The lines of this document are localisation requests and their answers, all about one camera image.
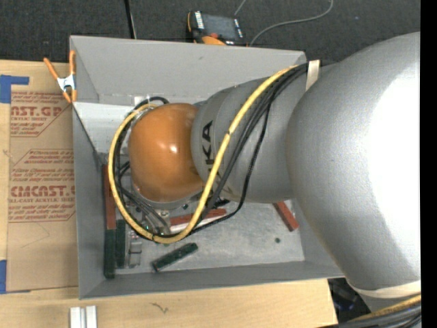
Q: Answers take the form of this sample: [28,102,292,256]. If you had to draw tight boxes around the grey metal bin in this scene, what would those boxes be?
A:
[69,35,346,301]

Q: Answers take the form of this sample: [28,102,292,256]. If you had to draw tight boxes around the dark green flat block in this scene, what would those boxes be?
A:
[151,242,199,273]
[103,229,117,280]
[115,219,127,270]

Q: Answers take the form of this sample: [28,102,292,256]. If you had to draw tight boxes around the brown cardboard board red print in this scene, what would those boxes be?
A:
[0,59,80,295]

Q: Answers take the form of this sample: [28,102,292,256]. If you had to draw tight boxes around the red-brown flat block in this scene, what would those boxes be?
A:
[272,201,300,233]
[102,164,117,232]
[169,208,227,228]

